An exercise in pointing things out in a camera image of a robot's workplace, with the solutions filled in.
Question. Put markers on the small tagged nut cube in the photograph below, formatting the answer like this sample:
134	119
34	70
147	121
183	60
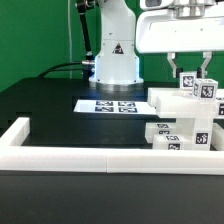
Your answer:
204	89
187	79

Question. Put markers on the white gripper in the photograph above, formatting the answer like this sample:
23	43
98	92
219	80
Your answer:
160	32

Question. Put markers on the white chair back frame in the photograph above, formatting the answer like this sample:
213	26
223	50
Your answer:
175	103

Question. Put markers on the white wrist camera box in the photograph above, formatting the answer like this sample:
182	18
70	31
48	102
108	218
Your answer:
148	5

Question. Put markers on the white tag sheet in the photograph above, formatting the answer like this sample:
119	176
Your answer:
114	107

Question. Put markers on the white U-shaped fence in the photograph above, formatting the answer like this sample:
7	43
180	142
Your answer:
14	155

